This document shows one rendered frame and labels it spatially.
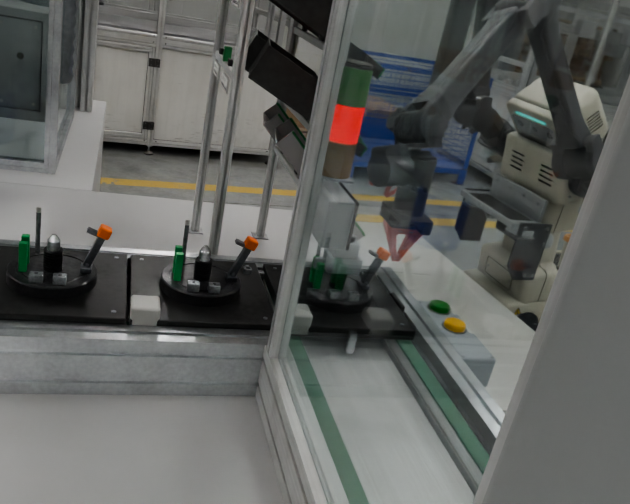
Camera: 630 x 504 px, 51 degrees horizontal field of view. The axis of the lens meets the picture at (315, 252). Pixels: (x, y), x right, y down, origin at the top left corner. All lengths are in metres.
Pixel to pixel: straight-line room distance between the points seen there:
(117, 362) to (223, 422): 0.19
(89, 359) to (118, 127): 4.29
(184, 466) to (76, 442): 0.15
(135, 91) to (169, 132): 0.40
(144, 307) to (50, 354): 0.15
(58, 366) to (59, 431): 0.10
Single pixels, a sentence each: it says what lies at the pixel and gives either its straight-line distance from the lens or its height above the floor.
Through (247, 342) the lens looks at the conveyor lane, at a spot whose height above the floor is 0.96.
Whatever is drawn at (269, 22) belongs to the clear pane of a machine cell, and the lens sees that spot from 5.35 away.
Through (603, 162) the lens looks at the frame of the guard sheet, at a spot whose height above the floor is 1.45.
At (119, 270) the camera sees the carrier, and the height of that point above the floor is 0.97.
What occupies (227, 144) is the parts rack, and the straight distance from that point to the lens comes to 1.30.
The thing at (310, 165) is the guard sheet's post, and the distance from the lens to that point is 0.91.
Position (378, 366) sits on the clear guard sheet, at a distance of 0.67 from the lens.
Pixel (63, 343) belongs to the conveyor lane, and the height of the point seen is 0.95.
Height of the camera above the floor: 1.51
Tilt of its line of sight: 22 degrees down
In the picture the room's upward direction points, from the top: 12 degrees clockwise
